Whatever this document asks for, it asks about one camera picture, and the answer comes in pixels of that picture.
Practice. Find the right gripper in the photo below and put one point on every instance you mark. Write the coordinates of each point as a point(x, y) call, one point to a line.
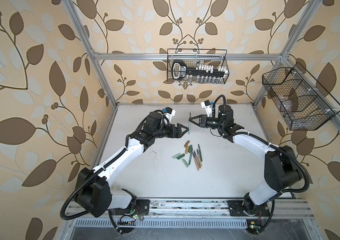
point(203, 120)

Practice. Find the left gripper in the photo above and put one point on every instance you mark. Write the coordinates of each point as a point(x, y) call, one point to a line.
point(178, 134)

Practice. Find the dark green pen cap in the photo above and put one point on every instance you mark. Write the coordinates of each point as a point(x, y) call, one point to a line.
point(180, 156)

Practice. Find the light green pen cap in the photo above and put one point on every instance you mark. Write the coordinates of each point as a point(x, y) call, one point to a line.
point(177, 155)

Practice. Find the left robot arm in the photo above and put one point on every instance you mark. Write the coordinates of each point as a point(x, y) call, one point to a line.
point(93, 194)

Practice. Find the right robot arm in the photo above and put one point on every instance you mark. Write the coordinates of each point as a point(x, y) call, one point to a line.
point(282, 172)

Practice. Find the black socket tool set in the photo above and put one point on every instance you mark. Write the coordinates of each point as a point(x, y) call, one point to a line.
point(180, 70)

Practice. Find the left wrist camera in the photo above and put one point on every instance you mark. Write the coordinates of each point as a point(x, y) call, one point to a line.
point(169, 112)

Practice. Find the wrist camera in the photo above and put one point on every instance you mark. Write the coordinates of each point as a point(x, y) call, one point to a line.
point(169, 112)
point(207, 105)

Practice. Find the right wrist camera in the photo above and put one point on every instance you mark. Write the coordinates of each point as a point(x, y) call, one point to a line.
point(207, 105)

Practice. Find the back wire basket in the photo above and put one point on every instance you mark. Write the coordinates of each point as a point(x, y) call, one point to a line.
point(192, 56)

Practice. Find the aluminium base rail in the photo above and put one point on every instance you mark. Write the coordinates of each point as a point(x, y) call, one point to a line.
point(218, 208)

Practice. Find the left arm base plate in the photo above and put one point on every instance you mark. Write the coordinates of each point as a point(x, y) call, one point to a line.
point(138, 207)

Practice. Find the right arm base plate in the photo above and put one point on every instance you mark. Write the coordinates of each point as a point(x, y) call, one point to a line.
point(241, 208)

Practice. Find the side wire basket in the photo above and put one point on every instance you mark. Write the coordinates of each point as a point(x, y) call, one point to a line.
point(304, 103)

